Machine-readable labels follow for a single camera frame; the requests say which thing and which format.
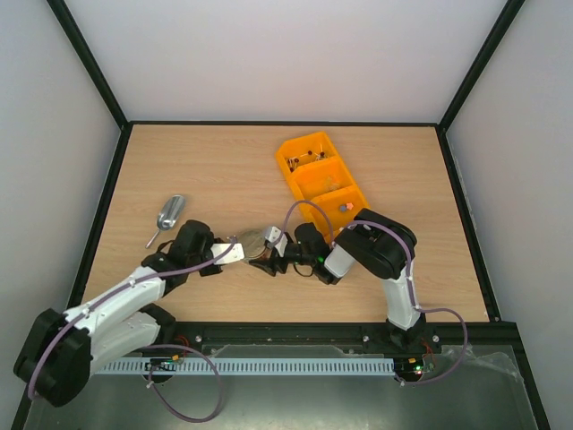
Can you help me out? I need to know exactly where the gold jar lid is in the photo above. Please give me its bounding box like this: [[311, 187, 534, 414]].
[[236, 228, 266, 261]]

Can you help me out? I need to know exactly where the yellow star candy bin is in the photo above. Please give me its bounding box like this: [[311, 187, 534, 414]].
[[301, 185, 370, 240]]

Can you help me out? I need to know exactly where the metal scoop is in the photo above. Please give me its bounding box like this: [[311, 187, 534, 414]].
[[145, 194, 186, 249]]

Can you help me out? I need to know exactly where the yellow lollipop bin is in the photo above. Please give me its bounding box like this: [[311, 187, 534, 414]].
[[275, 132, 338, 176]]

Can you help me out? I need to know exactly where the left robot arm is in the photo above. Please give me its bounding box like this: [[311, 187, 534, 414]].
[[13, 220, 234, 407]]

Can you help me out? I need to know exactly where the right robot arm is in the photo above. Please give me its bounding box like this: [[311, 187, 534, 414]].
[[248, 209, 425, 351]]

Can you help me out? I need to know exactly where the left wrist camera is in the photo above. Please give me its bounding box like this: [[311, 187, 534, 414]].
[[210, 243, 245, 265]]

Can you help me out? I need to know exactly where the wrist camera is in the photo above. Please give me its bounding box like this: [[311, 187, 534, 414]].
[[263, 226, 288, 257], [210, 243, 245, 265]]

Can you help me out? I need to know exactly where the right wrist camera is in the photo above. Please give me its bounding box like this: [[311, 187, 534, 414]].
[[263, 226, 288, 257]]

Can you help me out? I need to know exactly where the grey slotted cable duct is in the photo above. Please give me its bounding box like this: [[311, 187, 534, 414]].
[[98, 357, 395, 376]]

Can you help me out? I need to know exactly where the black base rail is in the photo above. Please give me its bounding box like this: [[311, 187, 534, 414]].
[[89, 318, 520, 355]]

